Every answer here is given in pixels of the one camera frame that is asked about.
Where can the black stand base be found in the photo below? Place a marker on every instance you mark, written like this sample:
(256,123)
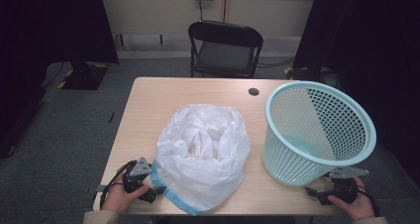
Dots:
(84,75)

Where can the white plastic bag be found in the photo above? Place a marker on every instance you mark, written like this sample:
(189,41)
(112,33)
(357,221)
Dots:
(201,154)

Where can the light green mesh basket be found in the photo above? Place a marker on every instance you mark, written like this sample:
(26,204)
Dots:
(317,134)

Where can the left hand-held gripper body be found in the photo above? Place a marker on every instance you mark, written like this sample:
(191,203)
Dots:
(138,171)

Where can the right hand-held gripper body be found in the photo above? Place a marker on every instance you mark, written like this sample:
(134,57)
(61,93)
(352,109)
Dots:
(345,184)

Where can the black folding chair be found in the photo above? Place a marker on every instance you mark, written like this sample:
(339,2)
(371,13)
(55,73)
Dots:
(226,49)

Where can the person's right hand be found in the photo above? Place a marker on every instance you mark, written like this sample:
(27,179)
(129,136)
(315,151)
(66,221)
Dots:
(358,205)

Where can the black curtain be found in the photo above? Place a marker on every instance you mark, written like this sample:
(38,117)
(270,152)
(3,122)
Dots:
(369,45)
(39,35)

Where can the person's left hand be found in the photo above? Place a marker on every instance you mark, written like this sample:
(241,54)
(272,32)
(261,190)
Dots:
(119,196)

